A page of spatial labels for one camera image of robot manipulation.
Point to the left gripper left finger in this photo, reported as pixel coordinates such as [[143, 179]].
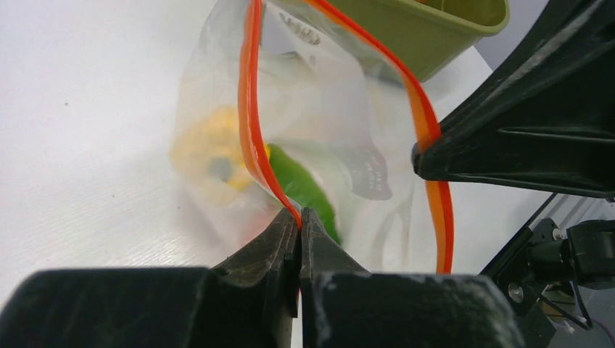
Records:
[[248, 300]]

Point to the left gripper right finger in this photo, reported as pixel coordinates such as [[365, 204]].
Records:
[[344, 305]]

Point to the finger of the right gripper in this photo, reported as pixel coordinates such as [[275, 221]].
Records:
[[544, 120]]

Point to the watermelon slice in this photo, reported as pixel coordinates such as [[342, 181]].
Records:
[[300, 186]]

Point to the yellow bell pepper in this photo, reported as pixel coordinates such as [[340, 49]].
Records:
[[208, 155]]

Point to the clear zip bag orange zipper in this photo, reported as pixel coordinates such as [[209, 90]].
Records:
[[305, 77]]

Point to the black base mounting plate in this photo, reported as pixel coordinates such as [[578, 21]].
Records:
[[536, 272]]

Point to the olive green plastic bin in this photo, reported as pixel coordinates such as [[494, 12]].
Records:
[[427, 35]]

